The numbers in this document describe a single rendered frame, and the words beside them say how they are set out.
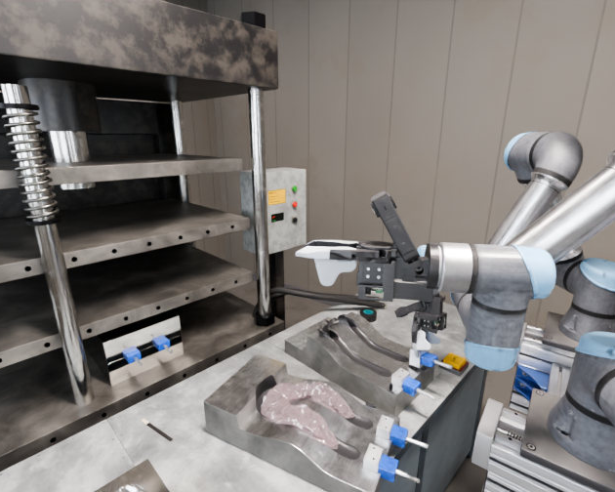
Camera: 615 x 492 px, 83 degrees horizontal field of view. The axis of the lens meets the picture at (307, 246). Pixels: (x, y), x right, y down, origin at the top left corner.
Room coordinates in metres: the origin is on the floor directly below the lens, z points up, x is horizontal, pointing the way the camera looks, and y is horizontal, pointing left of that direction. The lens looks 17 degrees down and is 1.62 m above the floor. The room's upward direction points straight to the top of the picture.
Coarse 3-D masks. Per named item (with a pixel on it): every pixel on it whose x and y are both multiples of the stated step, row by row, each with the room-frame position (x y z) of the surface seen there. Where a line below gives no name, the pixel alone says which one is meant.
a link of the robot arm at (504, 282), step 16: (480, 256) 0.47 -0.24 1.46; (496, 256) 0.47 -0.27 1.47; (512, 256) 0.46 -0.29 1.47; (528, 256) 0.46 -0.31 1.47; (544, 256) 0.46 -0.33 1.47; (480, 272) 0.46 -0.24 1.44; (496, 272) 0.45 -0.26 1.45; (512, 272) 0.45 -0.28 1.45; (528, 272) 0.45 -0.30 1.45; (544, 272) 0.44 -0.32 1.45; (480, 288) 0.46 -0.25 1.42; (496, 288) 0.45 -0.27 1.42; (512, 288) 0.45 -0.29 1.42; (528, 288) 0.45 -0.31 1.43; (544, 288) 0.44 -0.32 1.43; (496, 304) 0.45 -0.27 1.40; (512, 304) 0.45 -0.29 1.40; (528, 304) 0.46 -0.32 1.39
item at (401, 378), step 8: (400, 368) 0.96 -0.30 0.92; (392, 376) 0.92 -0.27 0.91; (400, 376) 0.92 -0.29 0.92; (408, 376) 0.93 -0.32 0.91; (400, 384) 0.90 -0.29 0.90; (408, 384) 0.90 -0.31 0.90; (416, 384) 0.90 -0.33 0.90; (408, 392) 0.89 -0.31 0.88; (416, 392) 0.89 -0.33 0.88; (424, 392) 0.87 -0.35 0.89
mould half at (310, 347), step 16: (304, 336) 1.24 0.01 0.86; (320, 336) 1.12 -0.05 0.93; (352, 336) 1.15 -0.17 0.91; (368, 336) 1.18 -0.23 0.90; (288, 352) 1.20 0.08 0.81; (304, 352) 1.14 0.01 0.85; (320, 352) 1.08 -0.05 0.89; (336, 352) 1.06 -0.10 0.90; (368, 352) 1.09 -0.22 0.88; (400, 352) 1.09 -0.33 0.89; (320, 368) 1.08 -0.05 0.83; (336, 368) 1.03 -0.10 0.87; (352, 368) 1.00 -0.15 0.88; (384, 368) 1.00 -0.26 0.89; (432, 368) 1.04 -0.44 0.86; (352, 384) 0.98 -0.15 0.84; (368, 384) 0.93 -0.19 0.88; (384, 384) 0.92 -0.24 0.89; (368, 400) 0.93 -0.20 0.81; (384, 400) 0.89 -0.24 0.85; (400, 400) 0.89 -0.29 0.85
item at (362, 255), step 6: (330, 252) 0.49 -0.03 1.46; (336, 252) 0.49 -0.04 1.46; (342, 252) 0.48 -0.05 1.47; (348, 252) 0.48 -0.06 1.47; (354, 252) 0.48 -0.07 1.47; (360, 252) 0.48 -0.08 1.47; (366, 252) 0.48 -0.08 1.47; (372, 252) 0.48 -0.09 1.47; (378, 252) 0.48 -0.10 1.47; (330, 258) 0.49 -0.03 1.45; (336, 258) 0.49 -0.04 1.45; (342, 258) 0.49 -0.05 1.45; (348, 258) 0.48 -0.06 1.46; (354, 258) 0.48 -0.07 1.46; (360, 258) 0.48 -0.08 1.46; (366, 258) 0.48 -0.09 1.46
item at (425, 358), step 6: (414, 354) 1.00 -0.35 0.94; (420, 354) 0.99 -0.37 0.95; (426, 354) 1.00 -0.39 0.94; (432, 354) 1.00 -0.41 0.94; (414, 360) 0.99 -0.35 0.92; (420, 360) 0.99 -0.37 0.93; (426, 360) 0.97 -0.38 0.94; (432, 360) 0.96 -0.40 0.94; (420, 366) 0.98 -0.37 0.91; (432, 366) 0.96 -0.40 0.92; (444, 366) 0.95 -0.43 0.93; (450, 366) 0.93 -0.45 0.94
